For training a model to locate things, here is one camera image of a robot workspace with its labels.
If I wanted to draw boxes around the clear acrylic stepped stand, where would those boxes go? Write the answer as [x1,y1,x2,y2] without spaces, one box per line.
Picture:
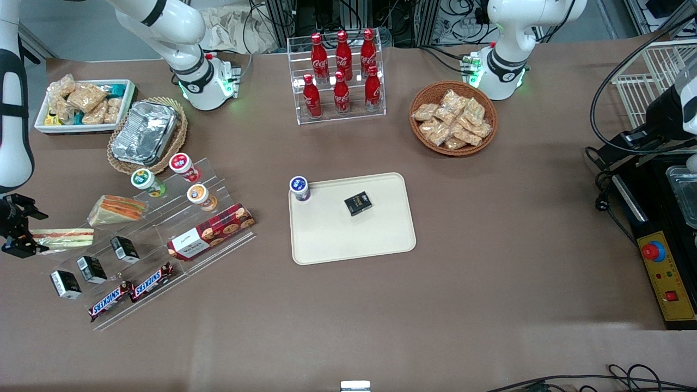
[44,157,256,332]

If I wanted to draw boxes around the steel machine tray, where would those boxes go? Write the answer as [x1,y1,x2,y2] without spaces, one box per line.
[665,165,697,229]

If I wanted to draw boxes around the small black tissue box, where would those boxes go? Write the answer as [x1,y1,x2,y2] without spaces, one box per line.
[344,191,373,217]
[110,236,140,264]
[76,255,108,285]
[50,270,82,301]

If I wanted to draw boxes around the red lid yogurt cup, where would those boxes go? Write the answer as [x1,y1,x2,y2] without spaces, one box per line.
[169,152,201,183]

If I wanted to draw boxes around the red cola bottle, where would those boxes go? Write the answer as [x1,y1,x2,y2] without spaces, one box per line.
[333,71,351,116]
[335,30,353,82]
[302,74,323,119]
[364,66,382,112]
[310,33,329,85]
[360,28,378,77]

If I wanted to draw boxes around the beige plastic tray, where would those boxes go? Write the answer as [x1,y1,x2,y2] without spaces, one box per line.
[288,172,417,266]

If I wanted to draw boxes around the white wire rack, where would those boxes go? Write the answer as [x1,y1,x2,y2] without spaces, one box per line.
[611,39,697,128]

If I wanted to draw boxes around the silver metal bar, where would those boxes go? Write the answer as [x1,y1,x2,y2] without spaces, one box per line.
[614,175,649,223]

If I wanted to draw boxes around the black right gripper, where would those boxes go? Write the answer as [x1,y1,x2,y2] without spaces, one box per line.
[0,193,51,260]

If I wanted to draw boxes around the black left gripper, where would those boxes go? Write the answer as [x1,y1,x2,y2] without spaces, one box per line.
[586,83,689,169]

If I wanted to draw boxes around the orange lid yogurt cup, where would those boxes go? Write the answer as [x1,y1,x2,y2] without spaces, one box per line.
[187,183,217,212]

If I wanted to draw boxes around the black floor cables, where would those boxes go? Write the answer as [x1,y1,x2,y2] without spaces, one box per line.
[485,364,697,392]

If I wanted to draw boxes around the crumpled beige cloth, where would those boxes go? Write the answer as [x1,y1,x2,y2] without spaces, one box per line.
[204,7,276,54]

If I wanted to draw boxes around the triangular wrapped sandwich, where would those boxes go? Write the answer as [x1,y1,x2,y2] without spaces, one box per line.
[88,195,149,228]

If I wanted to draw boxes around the round wicker basket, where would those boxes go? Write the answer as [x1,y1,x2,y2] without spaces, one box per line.
[409,81,498,157]

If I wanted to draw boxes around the aluminium foil container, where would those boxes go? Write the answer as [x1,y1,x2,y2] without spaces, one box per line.
[111,101,180,166]

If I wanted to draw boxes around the white rectangular snack dish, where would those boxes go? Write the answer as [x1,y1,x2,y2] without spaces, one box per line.
[34,79,137,135]

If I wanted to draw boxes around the black power cord with plug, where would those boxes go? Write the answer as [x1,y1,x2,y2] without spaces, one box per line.
[584,146,635,240]

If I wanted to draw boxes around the blue lid yogurt cup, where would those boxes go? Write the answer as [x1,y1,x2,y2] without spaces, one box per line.
[289,175,311,203]

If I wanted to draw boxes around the red cookie box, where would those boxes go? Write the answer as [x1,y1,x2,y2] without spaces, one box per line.
[167,203,256,262]

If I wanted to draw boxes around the aluminium frame rack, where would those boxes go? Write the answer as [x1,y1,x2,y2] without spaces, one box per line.
[264,0,442,48]

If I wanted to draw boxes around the clear acrylic bottle rack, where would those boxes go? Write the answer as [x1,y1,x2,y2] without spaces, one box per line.
[287,30,386,126]

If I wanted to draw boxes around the long sandwich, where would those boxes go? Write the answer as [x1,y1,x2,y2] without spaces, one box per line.
[30,228,95,255]

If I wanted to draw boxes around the red emergency stop button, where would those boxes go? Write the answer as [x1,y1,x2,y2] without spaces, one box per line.
[641,241,667,263]

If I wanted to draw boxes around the snickers chocolate bar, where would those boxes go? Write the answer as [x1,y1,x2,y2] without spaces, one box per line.
[129,262,176,303]
[88,281,134,322]

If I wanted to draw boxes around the green lid yogurt cup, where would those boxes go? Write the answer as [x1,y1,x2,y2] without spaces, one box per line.
[131,168,166,198]

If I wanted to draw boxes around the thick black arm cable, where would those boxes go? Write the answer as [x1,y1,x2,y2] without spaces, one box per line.
[591,19,697,156]

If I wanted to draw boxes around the flat wicker basket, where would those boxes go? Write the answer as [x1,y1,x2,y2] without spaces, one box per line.
[107,97,188,176]

